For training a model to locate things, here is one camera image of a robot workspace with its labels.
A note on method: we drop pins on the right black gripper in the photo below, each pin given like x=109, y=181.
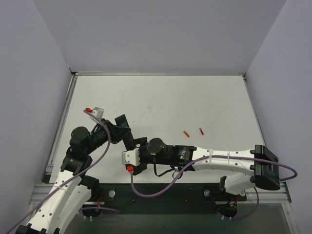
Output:
x=140, y=140

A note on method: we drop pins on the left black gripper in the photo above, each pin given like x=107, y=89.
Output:
x=119, y=133

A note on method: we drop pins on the black remote control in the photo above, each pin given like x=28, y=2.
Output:
x=128, y=141

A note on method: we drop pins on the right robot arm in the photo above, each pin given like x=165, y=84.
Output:
x=251, y=168

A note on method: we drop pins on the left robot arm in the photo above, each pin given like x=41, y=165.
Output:
x=73, y=187

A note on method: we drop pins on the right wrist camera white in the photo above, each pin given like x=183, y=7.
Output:
x=131, y=159

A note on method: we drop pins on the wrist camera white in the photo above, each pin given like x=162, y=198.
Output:
x=96, y=112
x=131, y=159

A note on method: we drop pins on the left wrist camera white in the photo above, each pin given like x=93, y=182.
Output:
x=96, y=112

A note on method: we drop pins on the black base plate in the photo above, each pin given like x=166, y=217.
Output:
x=153, y=206

